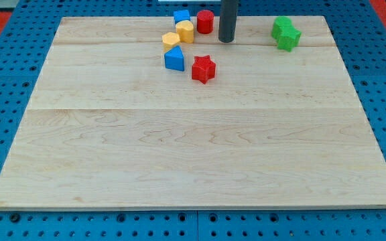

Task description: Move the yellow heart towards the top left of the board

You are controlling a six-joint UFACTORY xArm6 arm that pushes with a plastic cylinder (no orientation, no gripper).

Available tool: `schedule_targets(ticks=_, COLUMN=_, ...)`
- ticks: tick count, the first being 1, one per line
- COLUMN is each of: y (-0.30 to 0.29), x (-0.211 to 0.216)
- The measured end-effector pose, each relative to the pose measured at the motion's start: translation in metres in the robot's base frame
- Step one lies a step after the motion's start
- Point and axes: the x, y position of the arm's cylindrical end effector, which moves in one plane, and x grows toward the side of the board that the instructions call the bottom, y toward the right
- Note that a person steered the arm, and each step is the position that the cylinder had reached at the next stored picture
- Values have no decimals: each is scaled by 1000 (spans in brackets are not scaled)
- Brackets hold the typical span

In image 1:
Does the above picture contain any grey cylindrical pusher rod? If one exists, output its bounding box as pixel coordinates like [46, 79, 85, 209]
[218, 0, 239, 43]

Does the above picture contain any yellow heart block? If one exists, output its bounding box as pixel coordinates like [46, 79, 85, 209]
[176, 20, 194, 44]

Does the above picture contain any light wooden board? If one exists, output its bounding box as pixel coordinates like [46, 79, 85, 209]
[0, 16, 386, 211]

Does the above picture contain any red cylinder block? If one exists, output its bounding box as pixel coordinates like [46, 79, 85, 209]
[196, 10, 214, 34]

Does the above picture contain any blue cube block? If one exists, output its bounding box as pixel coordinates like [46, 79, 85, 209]
[173, 10, 190, 25]

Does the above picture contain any green cylinder block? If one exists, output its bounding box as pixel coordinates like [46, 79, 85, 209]
[271, 16, 292, 40]

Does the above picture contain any red star block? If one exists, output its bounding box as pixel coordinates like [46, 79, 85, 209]
[192, 55, 216, 84]

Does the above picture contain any yellow hexagon block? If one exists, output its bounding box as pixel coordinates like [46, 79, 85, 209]
[162, 32, 181, 52]

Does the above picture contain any green star block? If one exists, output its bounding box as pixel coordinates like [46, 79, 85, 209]
[277, 26, 302, 52]

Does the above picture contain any blue triangle block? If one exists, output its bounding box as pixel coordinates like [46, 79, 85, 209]
[164, 46, 184, 72]

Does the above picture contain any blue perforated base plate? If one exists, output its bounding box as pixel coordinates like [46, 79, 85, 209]
[0, 0, 386, 240]

